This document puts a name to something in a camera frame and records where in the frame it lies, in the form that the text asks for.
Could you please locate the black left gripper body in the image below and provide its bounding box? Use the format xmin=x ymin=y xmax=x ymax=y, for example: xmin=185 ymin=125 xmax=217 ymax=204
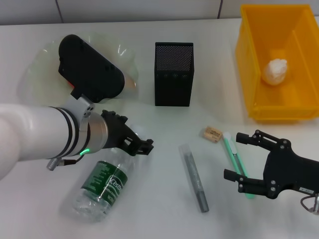
xmin=101 ymin=113 xmax=137 ymax=150

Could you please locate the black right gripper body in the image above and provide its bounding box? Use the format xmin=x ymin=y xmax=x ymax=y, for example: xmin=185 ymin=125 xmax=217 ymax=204
xmin=263 ymin=139 xmax=319 ymax=199

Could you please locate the mint green utility knife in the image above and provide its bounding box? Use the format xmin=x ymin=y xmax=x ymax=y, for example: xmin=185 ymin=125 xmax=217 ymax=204
xmin=222 ymin=131 xmax=255 ymax=200

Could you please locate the beige eraser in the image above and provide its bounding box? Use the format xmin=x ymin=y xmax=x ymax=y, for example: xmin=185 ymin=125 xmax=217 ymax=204
xmin=202 ymin=126 xmax=222 ymax=144

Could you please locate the clear bottle with green label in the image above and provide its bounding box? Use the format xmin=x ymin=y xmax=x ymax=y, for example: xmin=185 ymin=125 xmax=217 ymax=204
xmin=72 ymin=124 xmax=146 ymax=224

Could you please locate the grey pen with clear cap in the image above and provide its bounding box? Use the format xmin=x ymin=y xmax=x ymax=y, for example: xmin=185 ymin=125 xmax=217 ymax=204
xmin=178 ymin=143 xmax=210 ymax=213

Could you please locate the white paper ball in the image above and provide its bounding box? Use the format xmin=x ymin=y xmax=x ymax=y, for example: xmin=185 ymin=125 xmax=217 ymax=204
xmin=261 ymin=58 xmax=289 ymax=86

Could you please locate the black mesh pen holder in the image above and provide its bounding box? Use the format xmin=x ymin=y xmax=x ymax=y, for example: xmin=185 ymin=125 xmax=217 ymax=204
xmin=154 ymin=41 xmax=194 ymax=107

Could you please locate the pale green glass fruit plate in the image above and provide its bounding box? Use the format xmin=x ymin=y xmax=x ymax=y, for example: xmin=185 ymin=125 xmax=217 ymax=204
xmin=23 ymin=32 xmax=140 ymax=110

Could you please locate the yellow plastic bin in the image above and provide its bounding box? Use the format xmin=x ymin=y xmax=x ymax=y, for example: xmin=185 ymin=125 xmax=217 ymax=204
xmin=234 ymin=3 xmax=319 ymax=124

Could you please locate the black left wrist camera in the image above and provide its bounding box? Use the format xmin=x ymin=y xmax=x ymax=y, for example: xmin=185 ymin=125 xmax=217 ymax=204
xmin=58 ymin=34 xmax=125 ymax=103

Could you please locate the left wrist connector cable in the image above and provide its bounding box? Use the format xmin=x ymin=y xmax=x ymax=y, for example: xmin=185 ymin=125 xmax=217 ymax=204
xmin=46 ymin=152 xmax=84 ymax=171

